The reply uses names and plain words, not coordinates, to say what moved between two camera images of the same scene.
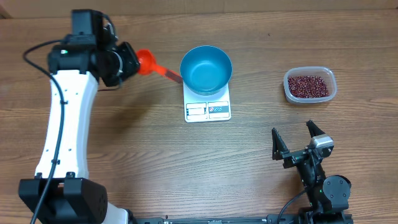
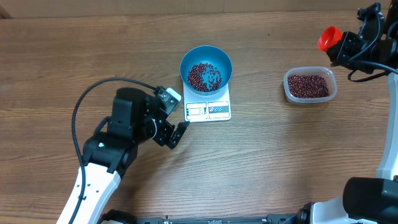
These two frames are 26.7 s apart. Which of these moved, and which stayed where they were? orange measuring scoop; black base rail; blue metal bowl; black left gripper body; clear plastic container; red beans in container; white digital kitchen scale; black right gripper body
Moved: black left gripper body; black right gripper body; orange measuring scoop
Stayed: white digital kitchen scale; clear plastic container; black base rail; red beans in container; blue metal bowl
